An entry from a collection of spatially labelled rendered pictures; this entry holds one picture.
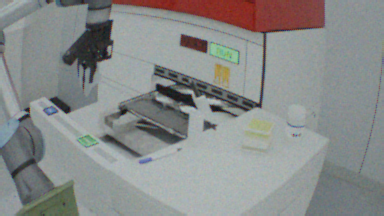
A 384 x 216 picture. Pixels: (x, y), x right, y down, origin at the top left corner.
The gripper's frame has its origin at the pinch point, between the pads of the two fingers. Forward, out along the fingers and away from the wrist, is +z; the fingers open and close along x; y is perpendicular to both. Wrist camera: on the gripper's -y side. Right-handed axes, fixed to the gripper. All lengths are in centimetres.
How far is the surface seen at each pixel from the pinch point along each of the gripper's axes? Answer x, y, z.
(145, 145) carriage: -0.1, 25.6, 22.6
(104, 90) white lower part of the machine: 60, 58, 32
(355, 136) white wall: -28, 207, 73
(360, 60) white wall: -21, 207, 15
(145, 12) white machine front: 39, 58, -8
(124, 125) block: 10.3, 26.4, 20.6
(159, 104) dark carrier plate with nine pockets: 15, 47, 21
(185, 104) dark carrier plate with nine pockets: 10, 54, 21
